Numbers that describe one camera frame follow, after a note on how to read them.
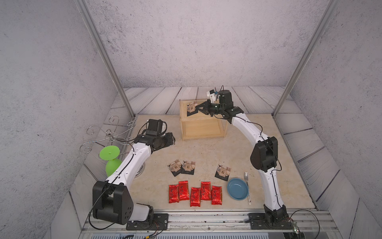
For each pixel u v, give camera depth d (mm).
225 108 741
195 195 795
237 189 829
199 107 861
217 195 797
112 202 409
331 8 713
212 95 848
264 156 574
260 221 721
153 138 598
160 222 728
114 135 699
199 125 1129
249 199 796
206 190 811
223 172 892
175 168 915
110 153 618
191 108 893
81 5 694
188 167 913
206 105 804
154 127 635
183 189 825
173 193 807
